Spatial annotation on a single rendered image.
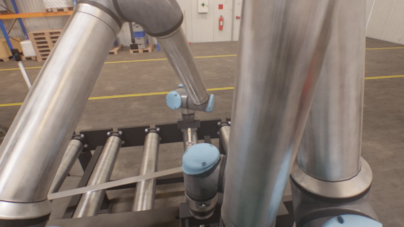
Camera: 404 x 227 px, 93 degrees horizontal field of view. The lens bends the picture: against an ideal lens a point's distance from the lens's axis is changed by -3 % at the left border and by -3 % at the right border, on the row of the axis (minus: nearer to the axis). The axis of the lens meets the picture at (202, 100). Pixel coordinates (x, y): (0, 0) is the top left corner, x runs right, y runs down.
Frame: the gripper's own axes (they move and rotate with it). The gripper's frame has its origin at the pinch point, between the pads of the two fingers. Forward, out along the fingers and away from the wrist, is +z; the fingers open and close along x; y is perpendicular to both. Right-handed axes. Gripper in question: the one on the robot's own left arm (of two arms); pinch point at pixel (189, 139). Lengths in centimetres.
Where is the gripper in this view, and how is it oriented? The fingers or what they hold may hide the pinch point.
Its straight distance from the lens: 123.1
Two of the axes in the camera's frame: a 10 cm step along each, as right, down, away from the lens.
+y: -0.8, -2.6, 9.6
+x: -10.0, 0.6, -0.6
